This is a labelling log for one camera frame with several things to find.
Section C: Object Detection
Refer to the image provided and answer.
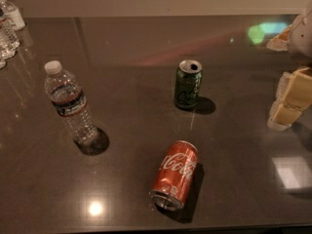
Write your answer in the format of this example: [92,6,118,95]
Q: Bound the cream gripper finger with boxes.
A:
[267,66,312,132]

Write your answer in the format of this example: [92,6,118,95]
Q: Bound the red Coca-Cola can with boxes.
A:
[150,140,198,212]

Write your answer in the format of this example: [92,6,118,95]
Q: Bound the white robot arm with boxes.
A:
[267,3,312,131]

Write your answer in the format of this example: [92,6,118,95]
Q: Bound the green soda can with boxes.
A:
[175,59,203,109]

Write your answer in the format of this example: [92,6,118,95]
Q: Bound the orange white snack bag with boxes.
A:
[266,25,292,52]

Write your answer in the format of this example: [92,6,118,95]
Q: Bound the clear plastic water bottle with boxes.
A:
[44,60,98,145]

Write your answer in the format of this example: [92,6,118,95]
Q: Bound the clear water bottle at edge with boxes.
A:
[0,9,20,59]

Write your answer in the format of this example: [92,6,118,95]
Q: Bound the white-labelled bottle at back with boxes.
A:
[0,0,25,31]

